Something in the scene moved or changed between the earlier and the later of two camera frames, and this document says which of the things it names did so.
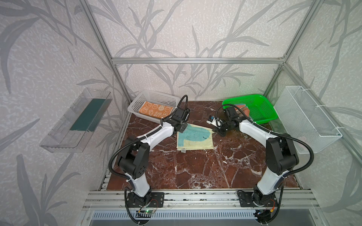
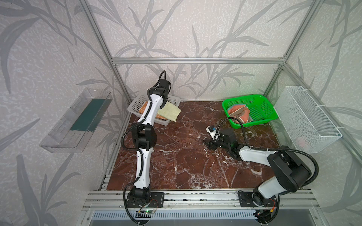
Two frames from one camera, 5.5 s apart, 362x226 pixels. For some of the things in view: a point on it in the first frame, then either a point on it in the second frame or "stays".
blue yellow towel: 195,137 -> 169,111
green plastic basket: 259,110 stays
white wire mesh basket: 301,116 stays
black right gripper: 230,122 -> 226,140
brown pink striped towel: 244,108 stays
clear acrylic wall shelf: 72,133 stays
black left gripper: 181,125 -> 154,92
